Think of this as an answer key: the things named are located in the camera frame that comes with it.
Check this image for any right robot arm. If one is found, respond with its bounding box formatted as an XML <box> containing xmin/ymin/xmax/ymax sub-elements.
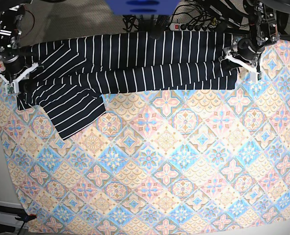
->
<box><xmin>0</xmin><ymin>0</ymin><xmax>39</xmax><ymax>94</ymax></box>

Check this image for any tangle of black cables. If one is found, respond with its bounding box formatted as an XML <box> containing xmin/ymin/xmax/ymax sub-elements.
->
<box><xmin>122</xmin><ymin>0</ymin><xmax>233</xmax><ymax>33</ymax></box>

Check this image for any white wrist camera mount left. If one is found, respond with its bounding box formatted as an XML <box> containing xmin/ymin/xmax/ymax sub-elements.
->
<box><xmin>219</xmin><ymin>53</ymin><xmax>261</xmax><ymax>83</ymax></box>

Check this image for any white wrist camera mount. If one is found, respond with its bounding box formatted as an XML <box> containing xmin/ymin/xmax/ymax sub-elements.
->
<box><xmin>219</xmin><ymin>53</ymin><xmax>261</xmax><ymax>83</ymax></box>
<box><xmin>0</xmin><ymin>63</ymin><xmax>40</xmax><ymax>95</ymax></box>

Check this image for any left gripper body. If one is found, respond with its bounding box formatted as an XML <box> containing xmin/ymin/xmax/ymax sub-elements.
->
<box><xmin>223</xmin><ymin>38</ymin><xmax>265</xmax><ymax>65</ymax></box>

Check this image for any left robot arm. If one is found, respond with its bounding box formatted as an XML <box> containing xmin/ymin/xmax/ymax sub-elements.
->
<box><xmin>219</xmin><ymin>0</ymin><xmax>279</xmax><ymax>75</ymax></box>

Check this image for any blue box overhead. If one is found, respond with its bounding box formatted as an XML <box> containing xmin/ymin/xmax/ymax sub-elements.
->
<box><xmin>106</xmin><ymin>0</ymin><xmax>180</xmax><ymax>15</ymax></box>

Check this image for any black remote control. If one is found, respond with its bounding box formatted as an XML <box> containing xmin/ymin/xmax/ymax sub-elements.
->
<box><xmin>150</xmin><ymin>15</ymin><xmax>170</xmax><ymax>40</ymax></box>

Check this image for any white labelled power strip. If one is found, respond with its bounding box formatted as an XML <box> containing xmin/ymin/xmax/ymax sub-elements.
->
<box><xmin>167</xmin><ymin>22</ymin><xmax>219</xmax><ymax>32</ymax></box>

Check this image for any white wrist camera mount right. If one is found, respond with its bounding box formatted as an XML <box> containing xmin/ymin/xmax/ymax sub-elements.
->
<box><xmin>0</xmin><ymin>63</ymin><xmax>40</xmax><ymax>95</ymax></box>

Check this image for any navy white striped T-shirt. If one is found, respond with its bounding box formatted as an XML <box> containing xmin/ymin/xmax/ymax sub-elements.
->
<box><xmin>17</xmin><ymin>31</ymin><xmax>237</xmax><ymax>140</ymax></box>

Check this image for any patterned pastel tablecloth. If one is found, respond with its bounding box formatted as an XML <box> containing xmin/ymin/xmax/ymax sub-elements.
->
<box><xmin>0</xmin><ymin>41</ymin><xmax>290</xmax><ymax>235</ymax></box>

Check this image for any white rail lower left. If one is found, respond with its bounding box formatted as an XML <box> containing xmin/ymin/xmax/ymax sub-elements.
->
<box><xmin>0</xmin><ymin>201</ymin><xmax>25</xmax><ymax>228</ymax></box>

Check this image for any orange black clamp lower left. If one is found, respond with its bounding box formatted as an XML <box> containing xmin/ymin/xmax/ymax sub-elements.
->
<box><xmin>15</xmin><ymin>213</ymin><xmax>37</xmax><ymax>229</ymax></box>

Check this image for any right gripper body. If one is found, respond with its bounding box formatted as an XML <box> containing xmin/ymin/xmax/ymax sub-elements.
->
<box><xmin>0</xmin><ymin>55</ymin><xmax>30</xmax><ymax>77</ymax></box>

